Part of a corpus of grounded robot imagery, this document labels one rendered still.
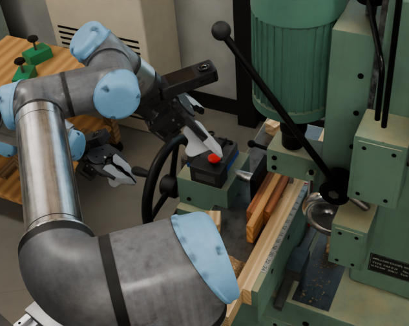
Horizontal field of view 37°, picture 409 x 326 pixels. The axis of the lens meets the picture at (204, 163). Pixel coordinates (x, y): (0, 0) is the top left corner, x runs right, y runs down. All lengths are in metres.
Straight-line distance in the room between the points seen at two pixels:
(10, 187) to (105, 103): 1.81
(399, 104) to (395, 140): 0.07
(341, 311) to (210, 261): 0.77
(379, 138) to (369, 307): 0.50
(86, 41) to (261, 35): 0.32
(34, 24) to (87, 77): 2.62
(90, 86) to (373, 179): 0.51
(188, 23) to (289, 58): 1.89
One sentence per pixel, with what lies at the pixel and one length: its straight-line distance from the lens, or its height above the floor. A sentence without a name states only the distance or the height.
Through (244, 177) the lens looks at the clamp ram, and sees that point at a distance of 1.48.
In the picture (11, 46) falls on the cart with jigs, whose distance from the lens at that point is 2.99.
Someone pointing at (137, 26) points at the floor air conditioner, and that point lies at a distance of 2.77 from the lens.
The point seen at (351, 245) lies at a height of 1.04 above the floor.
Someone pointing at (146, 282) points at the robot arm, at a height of 1.44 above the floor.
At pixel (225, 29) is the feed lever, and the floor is 1.43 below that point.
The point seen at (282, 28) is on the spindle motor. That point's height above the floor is 1.41.
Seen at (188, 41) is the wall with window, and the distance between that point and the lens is 3.07.
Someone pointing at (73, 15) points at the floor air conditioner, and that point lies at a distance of 2.95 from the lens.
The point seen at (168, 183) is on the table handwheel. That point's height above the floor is 0.84.
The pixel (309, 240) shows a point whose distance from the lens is 1.54.
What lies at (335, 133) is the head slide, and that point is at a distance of 1.24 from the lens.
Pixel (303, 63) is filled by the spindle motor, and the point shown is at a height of 1.34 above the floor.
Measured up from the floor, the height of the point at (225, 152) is 1.00.
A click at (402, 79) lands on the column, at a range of 1.08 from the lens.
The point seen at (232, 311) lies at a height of 0.93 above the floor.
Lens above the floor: 1.99
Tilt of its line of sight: 43 degrees down
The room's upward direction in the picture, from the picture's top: 5 degrees counter-clockwise
